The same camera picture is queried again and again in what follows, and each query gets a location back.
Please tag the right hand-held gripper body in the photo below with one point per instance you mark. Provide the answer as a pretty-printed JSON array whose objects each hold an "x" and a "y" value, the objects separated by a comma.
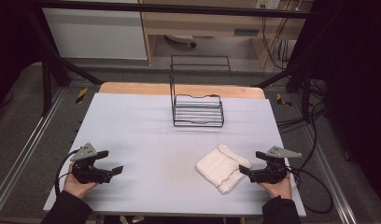
[{"x": 271, "y": 174}]

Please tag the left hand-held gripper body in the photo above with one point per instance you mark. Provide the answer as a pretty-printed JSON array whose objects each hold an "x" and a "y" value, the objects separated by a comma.
[{"x": 86, "y": 172}]

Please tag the white towel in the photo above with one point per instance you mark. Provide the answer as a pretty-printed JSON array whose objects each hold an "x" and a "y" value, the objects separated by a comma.
[{"x": 223, "y": 168}]

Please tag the person's right hand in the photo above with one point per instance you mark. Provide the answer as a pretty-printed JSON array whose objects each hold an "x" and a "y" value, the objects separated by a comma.
[{"x": 279, "y": 188}]

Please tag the person's left hand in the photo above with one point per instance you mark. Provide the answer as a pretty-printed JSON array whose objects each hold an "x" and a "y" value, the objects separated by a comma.
[{"x": 76, "y": 186}]

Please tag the pale grey table cover sheet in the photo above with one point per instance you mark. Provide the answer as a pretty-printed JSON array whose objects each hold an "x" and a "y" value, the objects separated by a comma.
[{"x": 154, "y": 149}]

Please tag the yellow black floor tape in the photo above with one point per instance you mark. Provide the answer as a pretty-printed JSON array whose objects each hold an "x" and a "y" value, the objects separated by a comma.
[
  {"x": 81, "y": 95},
  {"x": 282, "y": 100}
]

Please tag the white cabinet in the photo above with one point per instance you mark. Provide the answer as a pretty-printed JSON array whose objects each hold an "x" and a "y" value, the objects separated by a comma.
[{"x": 95, "y": 34}]

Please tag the office chair base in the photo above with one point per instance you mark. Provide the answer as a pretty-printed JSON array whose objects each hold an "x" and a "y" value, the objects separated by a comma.
[{"x": 180, "y": 39}]

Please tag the wooden desk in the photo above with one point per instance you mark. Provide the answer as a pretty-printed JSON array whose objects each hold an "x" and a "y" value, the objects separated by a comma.
[{"x": 210, "y": 23}]

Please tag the aluminium floor rail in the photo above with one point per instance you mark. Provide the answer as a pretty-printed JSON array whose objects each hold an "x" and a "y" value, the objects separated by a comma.
[
  {"x": 26, "y": 146},
  {"x": 331, "y": 174}
]

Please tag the black metal frame leg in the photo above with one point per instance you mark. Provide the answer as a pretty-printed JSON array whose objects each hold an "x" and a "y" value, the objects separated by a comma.
[
  {"x": 305, "y": 87},
  {"x": 48, "y": 71}
]

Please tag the white wall socket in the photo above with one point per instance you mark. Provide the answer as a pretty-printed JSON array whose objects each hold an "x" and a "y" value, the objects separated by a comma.
[{"x": 268, "y": 3}]

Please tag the black metal frame bar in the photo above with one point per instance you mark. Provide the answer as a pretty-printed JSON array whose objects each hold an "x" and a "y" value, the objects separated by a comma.
[{"x": 179, "y": 8}]

